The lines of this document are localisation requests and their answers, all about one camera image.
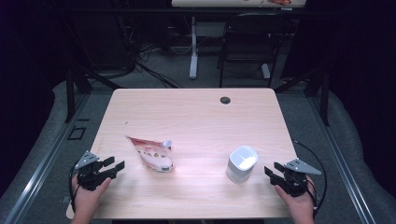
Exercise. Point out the black floor socket frame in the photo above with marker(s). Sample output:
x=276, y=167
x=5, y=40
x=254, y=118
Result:
x=71, y=133

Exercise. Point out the grey metal floor rail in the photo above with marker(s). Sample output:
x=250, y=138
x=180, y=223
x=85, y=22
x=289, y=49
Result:
x=339, y=161
x=46, y=161

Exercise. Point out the orange object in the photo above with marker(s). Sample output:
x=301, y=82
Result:
x=280, y=2

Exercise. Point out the white-legged desk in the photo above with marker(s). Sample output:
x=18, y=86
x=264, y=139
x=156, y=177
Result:
x=193, y=62

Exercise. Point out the grey table bracket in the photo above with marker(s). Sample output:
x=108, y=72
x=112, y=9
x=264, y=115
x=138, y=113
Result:
x=65, y=199

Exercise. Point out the red and white spouted pouch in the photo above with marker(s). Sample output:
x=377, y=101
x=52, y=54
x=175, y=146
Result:
x=154, y=155

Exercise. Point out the white lidded container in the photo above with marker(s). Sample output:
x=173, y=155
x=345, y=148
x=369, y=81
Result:
x=241, y=165

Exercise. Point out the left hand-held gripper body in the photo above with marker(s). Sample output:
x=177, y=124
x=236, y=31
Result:
x=90, y=179

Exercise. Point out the black metal stand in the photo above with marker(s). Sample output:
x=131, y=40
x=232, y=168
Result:
x=70, y=93
x=324, y=99

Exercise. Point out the black folding chair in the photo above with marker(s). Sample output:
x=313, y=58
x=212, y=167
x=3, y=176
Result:
x=253, y=43

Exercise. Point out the person's right hand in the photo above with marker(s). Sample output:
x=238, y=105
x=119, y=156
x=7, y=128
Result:
x=300, y=205

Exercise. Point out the person's left hand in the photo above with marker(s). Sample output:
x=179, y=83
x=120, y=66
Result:
x=85, y=200

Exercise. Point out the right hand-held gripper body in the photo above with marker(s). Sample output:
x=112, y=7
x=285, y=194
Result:
x=294, y=183

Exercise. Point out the black table grommet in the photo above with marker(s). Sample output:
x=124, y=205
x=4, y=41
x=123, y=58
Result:
x=225, y=100

